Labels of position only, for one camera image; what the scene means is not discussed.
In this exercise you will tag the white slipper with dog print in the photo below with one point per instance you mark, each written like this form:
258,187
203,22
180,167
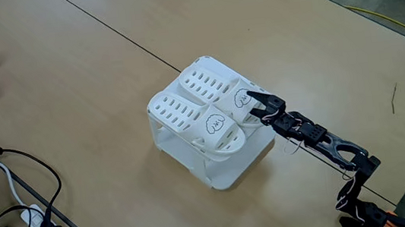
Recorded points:
206,82
188,126

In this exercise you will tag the white two-tier shoe rack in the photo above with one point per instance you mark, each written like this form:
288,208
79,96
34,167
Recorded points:
216,169

